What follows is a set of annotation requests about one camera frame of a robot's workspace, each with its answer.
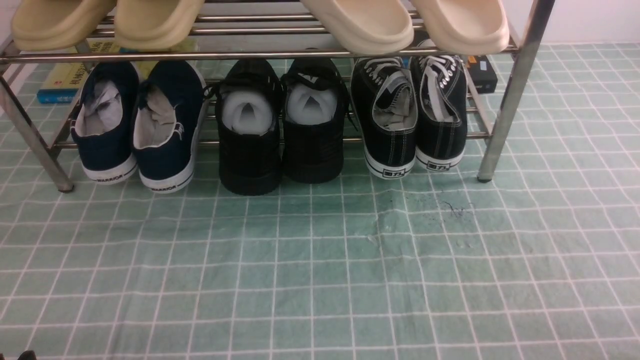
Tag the black canvas shoe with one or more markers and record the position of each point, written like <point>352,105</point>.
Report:
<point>383,100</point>
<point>440,86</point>

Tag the silver metal shoe rack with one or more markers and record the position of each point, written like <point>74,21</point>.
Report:
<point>524,51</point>

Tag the black sneaker right of pair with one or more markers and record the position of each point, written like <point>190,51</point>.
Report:
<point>314,111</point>

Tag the black sneaker of pair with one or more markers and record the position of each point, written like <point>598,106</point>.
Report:
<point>248,104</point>
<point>314,111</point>

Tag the black sneaker left of pair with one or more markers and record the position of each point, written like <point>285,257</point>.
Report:
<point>248,104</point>

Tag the cream slipper inner right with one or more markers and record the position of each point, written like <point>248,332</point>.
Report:
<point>365,27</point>

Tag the cream slipper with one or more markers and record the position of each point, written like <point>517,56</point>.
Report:
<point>465,27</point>
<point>365,27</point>

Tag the navy sneaker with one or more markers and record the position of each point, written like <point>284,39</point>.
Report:
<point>169,112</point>
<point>104,122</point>

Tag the black box book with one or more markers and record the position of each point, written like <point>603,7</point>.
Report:
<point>479,67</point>

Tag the cream slipper far right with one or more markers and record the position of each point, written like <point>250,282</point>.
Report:
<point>465,27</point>

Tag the navy sneaker far left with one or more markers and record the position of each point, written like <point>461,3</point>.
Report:
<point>104,122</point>

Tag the tan slipper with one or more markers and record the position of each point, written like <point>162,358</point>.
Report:
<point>48,25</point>
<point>152,25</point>

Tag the green checkered floor cloth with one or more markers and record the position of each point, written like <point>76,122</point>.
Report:
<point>541,263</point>

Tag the yellow blue book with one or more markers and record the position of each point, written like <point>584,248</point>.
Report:
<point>62,83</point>

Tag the tan slipper far left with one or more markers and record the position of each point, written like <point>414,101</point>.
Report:
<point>48,25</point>

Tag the dark object bottom left corner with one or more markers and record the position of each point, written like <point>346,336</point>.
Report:
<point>27,355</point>

